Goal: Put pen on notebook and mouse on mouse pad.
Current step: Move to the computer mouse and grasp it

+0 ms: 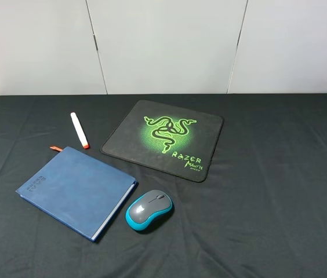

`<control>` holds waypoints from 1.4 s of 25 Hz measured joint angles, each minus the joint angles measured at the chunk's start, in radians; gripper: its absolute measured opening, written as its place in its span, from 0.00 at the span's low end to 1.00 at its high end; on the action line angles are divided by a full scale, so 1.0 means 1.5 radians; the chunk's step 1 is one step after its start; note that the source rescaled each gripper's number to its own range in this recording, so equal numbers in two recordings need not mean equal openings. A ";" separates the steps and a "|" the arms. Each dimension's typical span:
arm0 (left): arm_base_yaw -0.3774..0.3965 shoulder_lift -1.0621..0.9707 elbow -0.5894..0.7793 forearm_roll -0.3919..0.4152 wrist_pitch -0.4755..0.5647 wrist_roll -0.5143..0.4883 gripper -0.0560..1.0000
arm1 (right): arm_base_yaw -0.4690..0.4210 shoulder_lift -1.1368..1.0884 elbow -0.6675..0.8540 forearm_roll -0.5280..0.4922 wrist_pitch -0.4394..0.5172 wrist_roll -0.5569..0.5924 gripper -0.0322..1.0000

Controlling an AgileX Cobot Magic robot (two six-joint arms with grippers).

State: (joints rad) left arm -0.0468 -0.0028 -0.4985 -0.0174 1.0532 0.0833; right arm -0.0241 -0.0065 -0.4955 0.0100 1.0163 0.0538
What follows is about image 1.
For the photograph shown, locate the grey teal computer mouse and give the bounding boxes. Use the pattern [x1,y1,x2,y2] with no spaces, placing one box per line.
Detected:
[125,190,173,231]

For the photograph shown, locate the white marker pen orange caps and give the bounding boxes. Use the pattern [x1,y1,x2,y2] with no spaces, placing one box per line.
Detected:
[70,112,90,149]

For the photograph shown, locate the black green Razer mouse pad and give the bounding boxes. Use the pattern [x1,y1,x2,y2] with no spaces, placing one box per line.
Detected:
[100,100,224,182]

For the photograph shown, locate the blue hardcover notebook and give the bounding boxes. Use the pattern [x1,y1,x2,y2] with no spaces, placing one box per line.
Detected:
[16,147,136,241]

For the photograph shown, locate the orange ribbon bookmark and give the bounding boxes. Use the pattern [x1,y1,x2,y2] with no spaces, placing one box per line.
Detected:
[50,145,62,152]

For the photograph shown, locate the black table cloth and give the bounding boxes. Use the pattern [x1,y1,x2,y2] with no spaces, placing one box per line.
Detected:
[0,94,327,277]

